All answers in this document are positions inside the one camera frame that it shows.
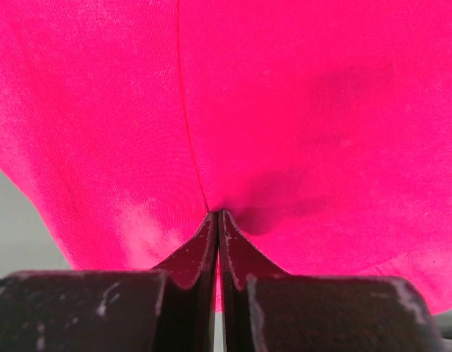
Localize red t shirt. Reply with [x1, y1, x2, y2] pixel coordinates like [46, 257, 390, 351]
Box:
[0, 1, 452, 313]

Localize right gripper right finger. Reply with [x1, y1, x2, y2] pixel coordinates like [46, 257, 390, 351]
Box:
[219, 210, 445, 351]

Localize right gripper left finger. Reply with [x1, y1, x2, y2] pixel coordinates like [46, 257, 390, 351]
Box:
[0, 213, 217, 351]

